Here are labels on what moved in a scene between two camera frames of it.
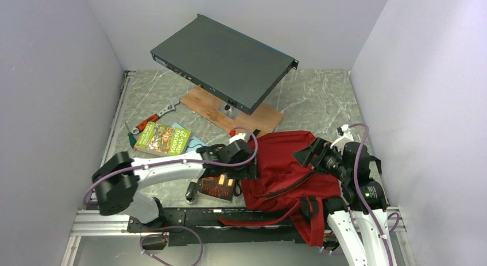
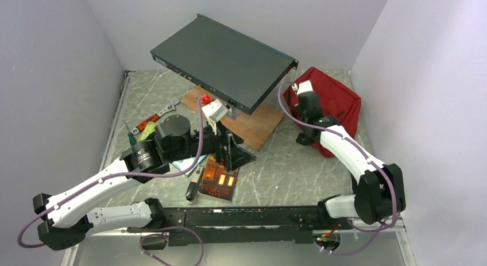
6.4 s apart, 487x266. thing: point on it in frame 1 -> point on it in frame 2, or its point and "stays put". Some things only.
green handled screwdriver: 131,139 stays put
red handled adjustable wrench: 155,116 stays put
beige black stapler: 191,193 stays put
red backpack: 286,187 -> 338,102
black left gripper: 249,171 -> 238,156
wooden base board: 205,104 stays put
